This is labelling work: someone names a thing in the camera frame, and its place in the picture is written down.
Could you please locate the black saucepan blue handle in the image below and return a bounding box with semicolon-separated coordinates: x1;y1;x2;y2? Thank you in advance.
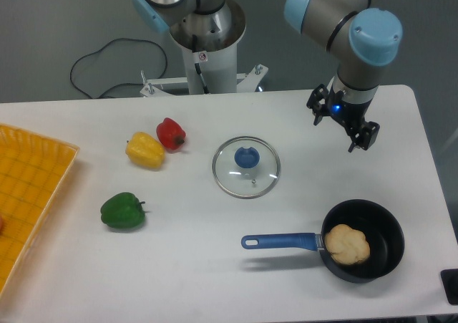
241;199;405;284

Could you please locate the red bell pepper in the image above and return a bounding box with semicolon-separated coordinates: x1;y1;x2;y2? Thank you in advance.
156;117;186;150

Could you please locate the yellow woven basket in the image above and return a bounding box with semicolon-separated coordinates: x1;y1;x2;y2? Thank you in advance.
1;123;79;292

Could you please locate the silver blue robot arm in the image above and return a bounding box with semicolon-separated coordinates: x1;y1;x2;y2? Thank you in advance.
132;0;403;150

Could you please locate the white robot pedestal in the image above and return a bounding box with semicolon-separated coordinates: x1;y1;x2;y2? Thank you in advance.
140;0;268;97

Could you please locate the round beige bread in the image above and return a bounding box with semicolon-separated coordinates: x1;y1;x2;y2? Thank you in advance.
324;224;371;266

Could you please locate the black floor cable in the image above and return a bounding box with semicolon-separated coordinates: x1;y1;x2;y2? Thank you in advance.
69;37;168;100

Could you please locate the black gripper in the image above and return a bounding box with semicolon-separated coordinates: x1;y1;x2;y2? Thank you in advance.
306;76;380;153

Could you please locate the glass pot lid blue knob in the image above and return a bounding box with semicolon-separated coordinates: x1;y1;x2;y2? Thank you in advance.
211;135;281;199

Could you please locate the yellow bell pepper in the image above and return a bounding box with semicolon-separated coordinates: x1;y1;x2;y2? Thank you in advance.
125;132;165;169

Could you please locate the green bell pepper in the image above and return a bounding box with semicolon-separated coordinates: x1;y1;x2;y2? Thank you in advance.
100;192;145;230

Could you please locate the black device at table edge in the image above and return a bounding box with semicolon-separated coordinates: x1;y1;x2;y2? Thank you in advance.
440;269;458;306

